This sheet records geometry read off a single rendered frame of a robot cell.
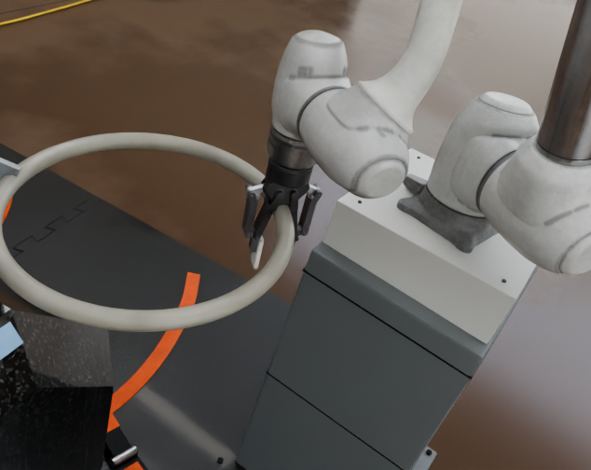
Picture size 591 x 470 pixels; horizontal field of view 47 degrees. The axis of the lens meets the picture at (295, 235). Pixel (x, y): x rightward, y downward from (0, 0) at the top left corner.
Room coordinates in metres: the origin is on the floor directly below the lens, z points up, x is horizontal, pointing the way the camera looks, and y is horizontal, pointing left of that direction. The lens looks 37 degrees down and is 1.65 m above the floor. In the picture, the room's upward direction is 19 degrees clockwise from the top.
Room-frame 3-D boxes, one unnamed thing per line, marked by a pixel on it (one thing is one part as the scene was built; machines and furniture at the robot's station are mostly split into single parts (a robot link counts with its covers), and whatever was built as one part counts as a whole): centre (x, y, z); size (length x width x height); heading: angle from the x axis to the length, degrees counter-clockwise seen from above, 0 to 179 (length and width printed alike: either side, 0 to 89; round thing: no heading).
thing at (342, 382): (1.20, -0.30, 0.40); 0.50 x 0.50 x 0.80; 68
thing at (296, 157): (0.95, 0.05, 1.10); 0.09 x 0.09 x 0.06
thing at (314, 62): (0.94, 0.05, 1.21); 0.13 x 0.11 x 0.16; 36
